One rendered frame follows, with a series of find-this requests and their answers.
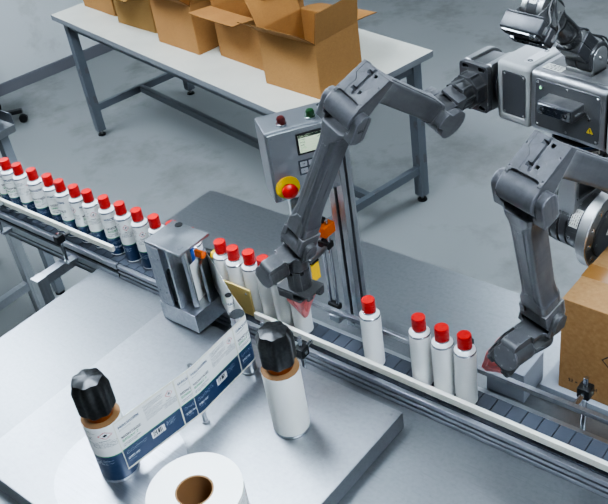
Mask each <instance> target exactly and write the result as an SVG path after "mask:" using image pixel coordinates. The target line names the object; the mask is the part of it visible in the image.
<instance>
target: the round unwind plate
mask: <svg viewBox="0 0 608 504"><path fill-rule="evenodd" d="M185 455H187V448H186V445H185V442H184V440H183V439H182V437H181V436H180V434H179V433H178V432H177V433H176V434H175V435H173V436H172V437H171V438H169V439H168V440H167V441H166V442H164V443H163V444H162V445H160V446H159V447H158V448H156V449H155V450H154V451H153V452H151V453H150V454H149V455H147V456H146V457H145V458H143V459H142V460H141V461H140V466H139V469H138V470H137V472H136V473H135V474H134V475H133V476H132V477H131V478H129V479H127V480H125V481H123V482H118V483H112V482H108V481H106V480H105V479H104V478H103V477H102V475H101V471H100V469H99V466H98V464H97V461H96V459H95V456H94V454H93V451H92V449H91V446H90V444H89V441H88V439H87V436H85V437H83V438H82V439H81V440H79V441H78V442H77V443H76V444H75V445H74V446H73V447H72V448H71V449H70V450H69V451H68V452H67V454H66V455H65V456H64V458H63V459H62V461H61V463H60V465H59V467H58V469H57V471H56V475H55V479H54V494H55V497H56V500H57V502H58V504H145V498H146V492H147V489H148V487H149V484H150V482H151V481H152V479H153V478H154V476H155V475H156V474H157V473H158V472H159V471H160V470H161V469H162V468H163V467H164V466H166V465H167V464H169V463H170V462H172V461H174V460H175V459H177V458H180V457H182V456H185Z"/></svg>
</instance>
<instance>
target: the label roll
mask: <svg viewBox="0 0 608 504"><path fill-rule="evenodd" d="M145 504H250V503H249V499H248V495H247V492H246V488H245V484H244V480H243V476H242V473H241V471H240V469H239V468H238V466H237V465H236V464H235V463H234V462H233V461H232V460H230V459H229V458H227V457H225V456H223V455H220V454H216V453H210V452H199V453H193V454H188V455H185V456H182V457H180V458H177V459H175V460H174V461H172V462H170V463H169V464H167V465H166V466H164V467H163V468H162V469H161V470H160V471H159V472H158V473H157V474H156V475H155V476H154V478H153V479H152V481H151V482H150V484H149V487H148V489H147V492H146V498H145Z"/></svg>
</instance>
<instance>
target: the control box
mask: <svg viewBox="0 0 608 504"><path fill-rule="evenodd" d="M317 103H319V102H316V103H312V104H308V105H304V106H300V107H296V108H292V109H288V110H284V111H280V112H277V113H273V114H269V115H265V116H261V117H257V118H255V119H254V122H255V127H256V132H257V138H258V143H259V148H260V154H261V159H262V164H263V169H264V175H265V180H266V185H267V187H268V189H269V191H270V193H271V195H272V197H273V199H274V201H275V202H276V203H279V202H283V201H286V200H290V199H286V198H285V197H284V196H283V194H282V189H283V187H284V186H285V185H286V184H294V185H296V186H297V188H298V194H297V196H296V197H295V198H297V197H299V195H300V193H301V190H302V187H303V184H304V181H305V178H306V175H307V174H305V175H301V176H300V171H299V165H298V161H300V160H304V159H308V158H312V157H313V155H314V153H315V152H311V153H307V154H303V155H300V156H299V155H298V151H297V144H296V138H295V134H298V133H302V132H305V131H309V130H313V129H317V128H321V122H322V119H321V118H320V117H319V116H318V115H317V114H316V110H317V105H316V104H317ZM307 108H312V109H313V110H314V113H315V114H316V118H315V119H313V120H306V119H305V110H306V109H307ZM279 115H283V116H284V117H285V120H286V122H287V125H286V126H285V127H282V128H278V127H276V117H277V116H279ZM340 185H341V184H340V176H339V171H338V174H337V176H336V179H335V181H334V184H333V187H332V188H334V187H338V186H340Z"/></svg>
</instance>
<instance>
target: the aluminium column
mask: <svg viewBox="0 0 608 504"><path fill-rule="evenodd" d="M339 176H340V184H341V185H340V186H338V187H334V188H332V189H331V192H330V195H329V197H330V204H331V211H332V218H333V221H334V222H335V229H336V231H335V239H336V246H337V253H338V260H339V267H340V274H341V282H342V289H343V296H344V303H345V310H346V312H347V313H349V314H352V315H354V316H357V317H359V312H360V311H361V310H362V305H361V299H362V297H364V296H366V295H367V292H366V284H365V276H364V268H363V259H362V251H361V243H360V235H359V227H358V218H357V210H356V202H355V194H354V186H353V177H352V169H351V161H350V153H349V146H348V148H347V150H346V153H345V155H344V158H343V161H342V163H341V166H340V168H339ZM347 324H348V325H351V326H353V327H356V328H358V329H361V326H360V325H359V324H356V323H354V322H351V321H349V320H347Z"/></svg>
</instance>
